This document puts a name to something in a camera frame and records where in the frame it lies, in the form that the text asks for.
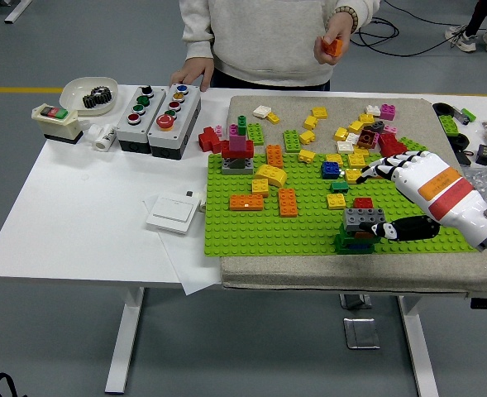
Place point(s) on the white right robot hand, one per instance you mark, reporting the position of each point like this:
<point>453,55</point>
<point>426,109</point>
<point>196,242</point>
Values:
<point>433,182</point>

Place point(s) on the person's right hand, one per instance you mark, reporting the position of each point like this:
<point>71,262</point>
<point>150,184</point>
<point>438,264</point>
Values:
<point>195,68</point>

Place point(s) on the person's left hand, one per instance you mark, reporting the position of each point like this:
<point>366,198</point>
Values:
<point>340,25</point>

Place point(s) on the orange long brick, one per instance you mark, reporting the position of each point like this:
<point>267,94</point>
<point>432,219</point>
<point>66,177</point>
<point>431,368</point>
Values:
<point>274,156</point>
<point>246,202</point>
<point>287,202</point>
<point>333,45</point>

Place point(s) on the red rounded brick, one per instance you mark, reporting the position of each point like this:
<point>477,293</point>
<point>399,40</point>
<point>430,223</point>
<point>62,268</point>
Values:
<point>394,149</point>

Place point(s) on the brown square brick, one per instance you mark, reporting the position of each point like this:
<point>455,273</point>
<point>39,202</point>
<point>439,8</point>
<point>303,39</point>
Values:
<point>368,138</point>

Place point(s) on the grey long brick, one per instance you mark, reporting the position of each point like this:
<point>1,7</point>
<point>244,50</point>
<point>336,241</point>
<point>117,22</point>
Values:
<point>363,217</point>

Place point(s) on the dark grey brick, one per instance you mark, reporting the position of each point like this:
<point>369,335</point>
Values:
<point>377,126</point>

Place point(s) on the magenta brick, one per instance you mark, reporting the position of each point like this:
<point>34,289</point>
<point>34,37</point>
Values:
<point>388,112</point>

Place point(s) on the yellow square brick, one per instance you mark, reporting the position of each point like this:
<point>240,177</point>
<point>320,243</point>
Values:
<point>336,201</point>
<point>335,158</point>
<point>356,161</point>
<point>260,187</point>
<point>366,118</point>
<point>307,137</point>
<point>350,173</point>
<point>356,127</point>
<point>321,113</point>
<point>307,156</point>
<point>341,133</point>
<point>311,122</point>
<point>363,151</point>

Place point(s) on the white square brick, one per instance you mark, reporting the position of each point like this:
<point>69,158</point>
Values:
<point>262,111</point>
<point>352,138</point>
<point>372,110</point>
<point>346,147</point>

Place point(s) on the person's right forearm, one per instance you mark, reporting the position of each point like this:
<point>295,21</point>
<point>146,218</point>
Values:
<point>197,41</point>

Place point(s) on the person's left forearm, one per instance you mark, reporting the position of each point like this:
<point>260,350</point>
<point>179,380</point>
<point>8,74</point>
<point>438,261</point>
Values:
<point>367,10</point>

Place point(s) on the green long brick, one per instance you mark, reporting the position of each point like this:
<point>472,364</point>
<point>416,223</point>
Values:
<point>412,144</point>
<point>292,140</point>
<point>256,134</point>

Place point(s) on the small pink brick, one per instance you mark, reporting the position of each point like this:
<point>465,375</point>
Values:
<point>219,130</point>

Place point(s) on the green narrow brick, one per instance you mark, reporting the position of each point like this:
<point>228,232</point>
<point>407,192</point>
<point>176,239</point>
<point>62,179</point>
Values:
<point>242,122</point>

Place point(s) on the red square brick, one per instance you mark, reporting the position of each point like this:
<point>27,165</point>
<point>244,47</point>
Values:
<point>364,202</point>

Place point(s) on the red stepped brick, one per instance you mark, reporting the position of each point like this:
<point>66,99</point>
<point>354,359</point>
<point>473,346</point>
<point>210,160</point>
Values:
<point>208,140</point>

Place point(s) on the pink tall brick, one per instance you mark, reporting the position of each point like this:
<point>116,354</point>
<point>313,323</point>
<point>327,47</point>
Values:
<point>238,142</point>

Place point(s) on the red wide brick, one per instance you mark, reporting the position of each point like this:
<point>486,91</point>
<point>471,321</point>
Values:
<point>225,149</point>

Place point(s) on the dark orange square brick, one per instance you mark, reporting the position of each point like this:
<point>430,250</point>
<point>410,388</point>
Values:
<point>363,235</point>

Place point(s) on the yellow narrow brick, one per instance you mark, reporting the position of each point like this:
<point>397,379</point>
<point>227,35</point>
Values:
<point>273,118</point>

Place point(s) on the dark green small brick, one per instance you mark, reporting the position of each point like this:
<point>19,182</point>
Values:
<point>339,187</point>

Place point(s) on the blue flat brick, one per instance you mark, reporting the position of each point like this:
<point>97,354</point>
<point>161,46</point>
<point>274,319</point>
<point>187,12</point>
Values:
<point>359,247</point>

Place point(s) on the blue square brick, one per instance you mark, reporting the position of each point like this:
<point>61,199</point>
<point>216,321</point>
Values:
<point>331,169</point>

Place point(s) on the grey square brick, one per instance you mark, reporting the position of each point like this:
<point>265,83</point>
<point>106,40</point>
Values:
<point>225,168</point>

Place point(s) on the green stacked bricks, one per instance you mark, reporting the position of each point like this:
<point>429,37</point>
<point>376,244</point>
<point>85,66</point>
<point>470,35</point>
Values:
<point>342,245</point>

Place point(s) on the yellow curved brick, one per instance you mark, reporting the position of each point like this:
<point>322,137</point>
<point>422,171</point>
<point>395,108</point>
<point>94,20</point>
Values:
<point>271,173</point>

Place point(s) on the green studded baseplate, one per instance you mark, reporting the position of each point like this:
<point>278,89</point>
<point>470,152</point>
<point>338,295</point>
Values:
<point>309,231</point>

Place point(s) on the clear plastic bag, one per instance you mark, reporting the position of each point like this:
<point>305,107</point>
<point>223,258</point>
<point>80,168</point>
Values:
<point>485,182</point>

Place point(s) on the grey emergency stop box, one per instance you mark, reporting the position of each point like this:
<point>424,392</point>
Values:
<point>183,120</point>

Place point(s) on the silver black tool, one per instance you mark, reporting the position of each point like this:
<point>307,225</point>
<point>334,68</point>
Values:
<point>460,115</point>

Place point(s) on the grey four-button box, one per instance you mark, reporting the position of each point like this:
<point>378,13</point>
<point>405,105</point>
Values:
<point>127,128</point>

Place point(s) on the black gear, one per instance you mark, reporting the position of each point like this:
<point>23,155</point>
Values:
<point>97,97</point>

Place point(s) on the white pipe fitting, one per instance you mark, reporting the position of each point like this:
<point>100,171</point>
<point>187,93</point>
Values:
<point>104,138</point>

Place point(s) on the white dish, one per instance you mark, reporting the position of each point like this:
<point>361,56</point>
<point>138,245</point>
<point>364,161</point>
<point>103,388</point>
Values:
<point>71,97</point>

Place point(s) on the background person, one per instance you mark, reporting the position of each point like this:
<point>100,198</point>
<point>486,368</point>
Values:
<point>474,20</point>

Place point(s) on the metal floor box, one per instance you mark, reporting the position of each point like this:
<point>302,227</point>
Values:
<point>355,301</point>

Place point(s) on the metal floor plate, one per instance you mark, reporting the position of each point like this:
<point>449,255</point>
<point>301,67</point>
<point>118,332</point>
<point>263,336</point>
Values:
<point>362,333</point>

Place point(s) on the white table leg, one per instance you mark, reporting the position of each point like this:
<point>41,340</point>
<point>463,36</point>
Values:
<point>123,339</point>
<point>421,351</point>

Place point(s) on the white table foot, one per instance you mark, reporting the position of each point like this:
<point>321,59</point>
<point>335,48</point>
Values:
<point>17,11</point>

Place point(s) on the white paper sheet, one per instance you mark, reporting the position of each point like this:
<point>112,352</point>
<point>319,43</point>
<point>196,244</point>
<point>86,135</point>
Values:
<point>193,273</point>

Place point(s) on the cream switch box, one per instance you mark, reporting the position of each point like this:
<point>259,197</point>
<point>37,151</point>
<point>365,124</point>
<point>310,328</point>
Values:
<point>57,120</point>

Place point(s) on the white wall switch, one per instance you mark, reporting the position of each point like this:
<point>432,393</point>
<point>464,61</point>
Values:
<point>170,215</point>

